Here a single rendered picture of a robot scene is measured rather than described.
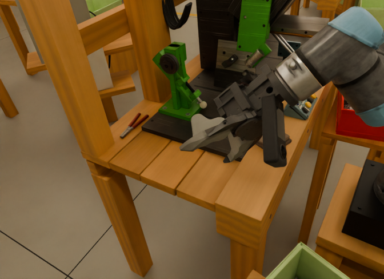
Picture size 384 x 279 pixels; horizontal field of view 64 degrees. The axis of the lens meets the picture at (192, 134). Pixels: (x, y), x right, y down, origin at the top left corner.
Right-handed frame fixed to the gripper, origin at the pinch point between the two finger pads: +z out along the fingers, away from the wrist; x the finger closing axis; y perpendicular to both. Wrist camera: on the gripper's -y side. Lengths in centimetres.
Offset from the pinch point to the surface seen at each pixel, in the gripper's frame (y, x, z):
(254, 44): 54, -51, -15
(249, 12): 63, -45, -21
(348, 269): -27, -52, -1
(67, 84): 46, 3, 30
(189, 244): 15, -101, 83
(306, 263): -22.4, -27.0, 1.1
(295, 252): -19.8, -22.5, 0.6
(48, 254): 40, -55, 147
